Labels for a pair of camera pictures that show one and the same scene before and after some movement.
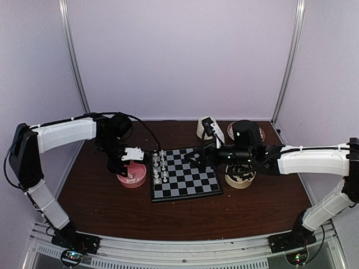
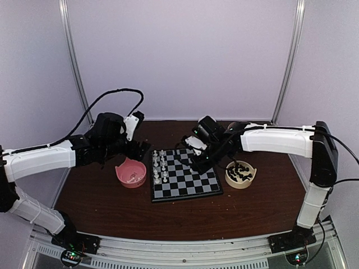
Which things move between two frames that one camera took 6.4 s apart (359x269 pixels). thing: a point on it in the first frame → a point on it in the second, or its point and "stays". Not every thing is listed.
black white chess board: [175, 176] stays
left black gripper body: [113, 166] → [132, 154]
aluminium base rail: [328, 252] stays
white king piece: [156, 180] stays
